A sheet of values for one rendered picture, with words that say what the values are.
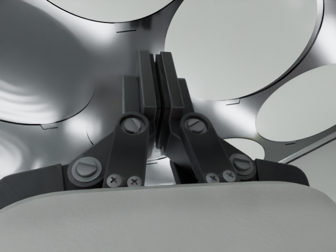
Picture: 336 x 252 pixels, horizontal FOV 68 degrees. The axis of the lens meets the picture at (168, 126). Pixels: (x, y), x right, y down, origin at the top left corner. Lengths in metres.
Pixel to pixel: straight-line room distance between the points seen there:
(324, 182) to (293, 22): 0.21
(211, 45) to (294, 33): 0.06
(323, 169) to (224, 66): 0.21
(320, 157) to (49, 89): 0.31
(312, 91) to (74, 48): 0.19
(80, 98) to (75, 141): 0.05
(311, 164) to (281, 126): 0.10
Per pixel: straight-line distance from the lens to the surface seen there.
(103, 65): 0.17
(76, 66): 0.18
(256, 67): 0.20
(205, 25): 0.16
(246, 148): 0.28
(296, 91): 0.24
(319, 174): 0.35
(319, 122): 0.29
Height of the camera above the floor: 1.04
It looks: 40 degrees down
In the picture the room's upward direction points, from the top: 170 degrees clockwise
